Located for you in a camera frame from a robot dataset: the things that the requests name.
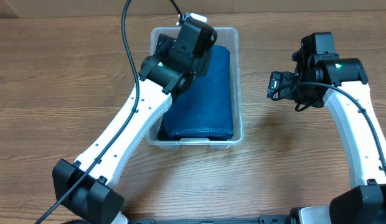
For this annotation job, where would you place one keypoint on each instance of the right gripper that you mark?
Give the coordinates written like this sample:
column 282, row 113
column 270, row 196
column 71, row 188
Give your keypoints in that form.
column 282, row 78

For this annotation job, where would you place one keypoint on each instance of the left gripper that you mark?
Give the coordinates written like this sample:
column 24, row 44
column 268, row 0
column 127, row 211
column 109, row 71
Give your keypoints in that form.
column 202, row 60

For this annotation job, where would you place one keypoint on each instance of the blue denim cloth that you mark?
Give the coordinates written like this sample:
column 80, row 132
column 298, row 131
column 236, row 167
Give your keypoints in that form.
column 205, row 110

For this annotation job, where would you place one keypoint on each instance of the black cloth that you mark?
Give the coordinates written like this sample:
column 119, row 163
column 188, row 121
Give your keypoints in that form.
column 162, row 133

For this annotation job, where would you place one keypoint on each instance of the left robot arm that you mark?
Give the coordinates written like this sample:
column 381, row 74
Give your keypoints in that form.
column 86, row 185

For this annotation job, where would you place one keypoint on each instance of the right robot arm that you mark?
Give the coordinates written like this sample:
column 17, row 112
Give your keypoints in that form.
column 323, row 79

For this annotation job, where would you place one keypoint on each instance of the clear plastic storage bin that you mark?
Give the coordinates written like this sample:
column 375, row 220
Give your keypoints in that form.
column 228, row 38

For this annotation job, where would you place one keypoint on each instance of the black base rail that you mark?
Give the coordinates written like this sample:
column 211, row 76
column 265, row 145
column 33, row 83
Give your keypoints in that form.
column 263, row 219

